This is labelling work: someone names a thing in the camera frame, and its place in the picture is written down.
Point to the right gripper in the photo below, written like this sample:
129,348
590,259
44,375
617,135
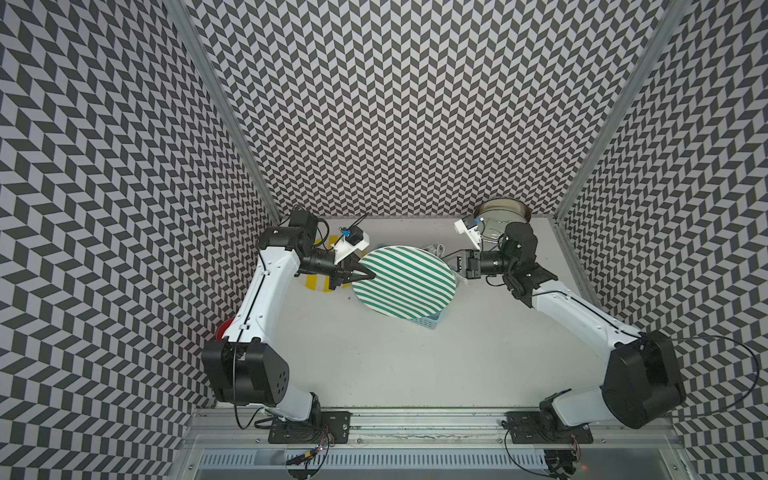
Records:
473,264

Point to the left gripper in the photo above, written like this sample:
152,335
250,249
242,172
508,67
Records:
343,270

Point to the grey striped cloth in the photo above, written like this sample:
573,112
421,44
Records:
438,249

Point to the green striped plate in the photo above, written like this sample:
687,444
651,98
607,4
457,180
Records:
409,284

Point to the yellow striped plate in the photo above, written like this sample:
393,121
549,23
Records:
319,282

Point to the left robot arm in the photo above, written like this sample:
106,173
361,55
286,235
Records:
242,366

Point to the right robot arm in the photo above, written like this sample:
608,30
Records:
642,379

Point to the round metal dish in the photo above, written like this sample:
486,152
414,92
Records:
499,212

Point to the light blue plastic basket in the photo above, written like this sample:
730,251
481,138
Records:
430,321

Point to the red emergency button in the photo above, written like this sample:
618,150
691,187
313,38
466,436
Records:
222,329

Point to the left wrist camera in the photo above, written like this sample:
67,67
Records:
353,239

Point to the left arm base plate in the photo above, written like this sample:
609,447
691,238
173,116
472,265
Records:
332,426

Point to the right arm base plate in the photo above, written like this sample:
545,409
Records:
538,427

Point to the aluminium front rail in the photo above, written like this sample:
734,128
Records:
422,428

